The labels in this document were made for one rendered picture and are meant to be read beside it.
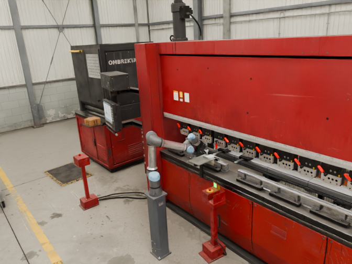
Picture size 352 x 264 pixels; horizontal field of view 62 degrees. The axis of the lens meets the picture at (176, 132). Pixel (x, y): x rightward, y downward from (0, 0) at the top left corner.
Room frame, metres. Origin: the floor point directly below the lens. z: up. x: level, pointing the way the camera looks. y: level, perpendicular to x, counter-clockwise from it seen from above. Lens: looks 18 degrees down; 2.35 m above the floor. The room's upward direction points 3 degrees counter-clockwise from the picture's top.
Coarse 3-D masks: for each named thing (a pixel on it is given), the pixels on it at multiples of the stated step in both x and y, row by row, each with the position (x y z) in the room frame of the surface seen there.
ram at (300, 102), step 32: (160, 64) 3.82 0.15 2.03; (192, 64) 3.33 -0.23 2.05; (224, 64) 2.95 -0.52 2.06; (256, 64) 2.65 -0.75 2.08; (288, 64) 2.40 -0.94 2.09; (320, 64) 2.19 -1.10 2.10; (192, 96) 3.35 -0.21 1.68; (224, 96) 2.95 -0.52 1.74; (256, 96) 2.64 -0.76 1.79; (288, 96) 2.38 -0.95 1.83; (320, 96) 2.17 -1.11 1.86; (256, 128) 2.63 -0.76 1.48; (288, 128) 2.37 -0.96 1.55; (320, 128) 2.15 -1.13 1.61; (320, 160) 2.13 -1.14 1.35
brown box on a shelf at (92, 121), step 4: (84, 120) 4.86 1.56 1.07; (88, 120) 4.77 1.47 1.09; (92, 120) 4.76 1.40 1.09; (96, 120) 4.82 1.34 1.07; (100, 120) 4.87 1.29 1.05; (84, 124) 4.90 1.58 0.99; (88, 124) 4.78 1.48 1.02; (92, 124) 4.75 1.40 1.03; (96, 124) 4.81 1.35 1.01; (100, 124) 4.83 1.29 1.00
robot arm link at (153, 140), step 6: (150, 138) 2.78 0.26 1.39; (156, 138) 2.77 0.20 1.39; (162, 138) 2.80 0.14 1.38; (150, 144) 2.78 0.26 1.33; (156, 144) 2.75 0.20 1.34; (162, 144) 2.75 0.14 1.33; (168, 144) 2.78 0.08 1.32; (174, 144) 2.80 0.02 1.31; (180, 144) 2.82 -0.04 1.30; (186, 144) 2.90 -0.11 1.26; (186, 150) 2.82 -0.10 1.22; (192, 150) 2.81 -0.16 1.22
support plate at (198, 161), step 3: (201, 156) 3.17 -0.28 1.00; (192, 159) 3.10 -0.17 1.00; (195, 159) 3.09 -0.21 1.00; (198, 159) 3.09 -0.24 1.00; (201, 159) 3.08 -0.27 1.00; (204, 159) 3.08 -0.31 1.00; (207, 159) 3.07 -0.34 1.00; (210, 159) 3.07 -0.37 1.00; (213, 159) 3.07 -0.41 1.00; (192, 162) 3.01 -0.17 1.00; (195, 162) 3.00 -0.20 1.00; (198, 162) 3.00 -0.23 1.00; (201, 162) 3.00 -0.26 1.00; (204, 162) 2.99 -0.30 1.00; (198, 165) 2.94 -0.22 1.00
